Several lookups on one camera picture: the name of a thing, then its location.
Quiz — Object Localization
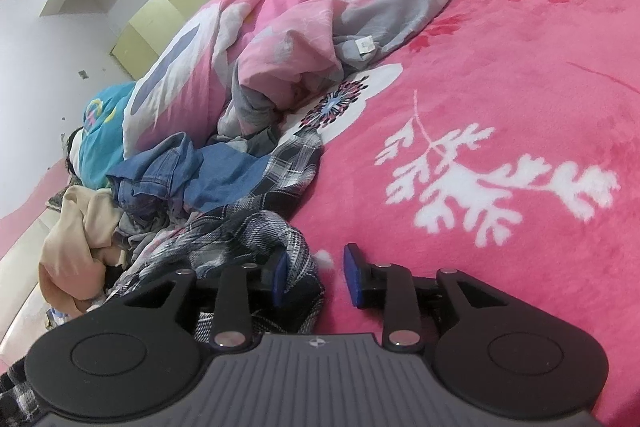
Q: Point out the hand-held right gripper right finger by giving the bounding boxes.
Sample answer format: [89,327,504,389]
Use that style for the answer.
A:
[342,243,507,352]

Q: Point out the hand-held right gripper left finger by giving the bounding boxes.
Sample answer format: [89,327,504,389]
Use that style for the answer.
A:
[122,251,291,353]

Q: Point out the black white plaid pants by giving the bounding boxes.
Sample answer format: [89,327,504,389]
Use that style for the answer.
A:
[0,127,326,427]

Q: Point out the blue jeans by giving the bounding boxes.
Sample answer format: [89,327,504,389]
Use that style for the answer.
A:
[107,132,281,238]

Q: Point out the beige garment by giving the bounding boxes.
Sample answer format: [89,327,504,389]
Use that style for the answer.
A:
[39,184,131,313]

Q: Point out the teal garment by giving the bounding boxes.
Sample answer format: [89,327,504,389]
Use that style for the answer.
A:
[75,82,138,190]

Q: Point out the pink floral fleece blanket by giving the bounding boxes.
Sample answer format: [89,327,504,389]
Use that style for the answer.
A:
[0,0,640,427]

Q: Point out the pink grey floral quilt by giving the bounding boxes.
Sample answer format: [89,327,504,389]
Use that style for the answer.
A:
[122,0,471,158]

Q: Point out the pale yellow wardrobe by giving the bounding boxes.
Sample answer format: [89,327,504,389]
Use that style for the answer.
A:
[110,0,231,80]

